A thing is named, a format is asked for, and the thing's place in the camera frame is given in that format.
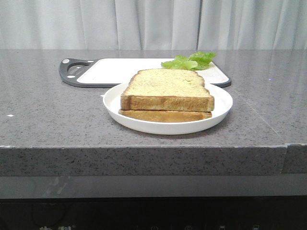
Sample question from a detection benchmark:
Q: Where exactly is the black appliance front panel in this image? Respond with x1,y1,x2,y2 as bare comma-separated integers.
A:
0,196,307,230

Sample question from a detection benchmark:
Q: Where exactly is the white round plate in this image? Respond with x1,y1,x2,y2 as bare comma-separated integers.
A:
103,83,233,135

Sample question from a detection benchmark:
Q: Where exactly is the grey curtain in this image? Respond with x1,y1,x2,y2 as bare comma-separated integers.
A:
0,0,307,50

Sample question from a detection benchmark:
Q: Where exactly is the green lettuce leaf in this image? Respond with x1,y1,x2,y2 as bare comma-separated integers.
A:
161,51,216,71

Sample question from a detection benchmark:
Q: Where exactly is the white cutting board black rim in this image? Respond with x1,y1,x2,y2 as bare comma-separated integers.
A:
59,57,232,88

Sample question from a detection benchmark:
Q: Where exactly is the toasted bread slice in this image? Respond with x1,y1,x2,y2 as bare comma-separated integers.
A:
118,110,212,123
120,69,214,112

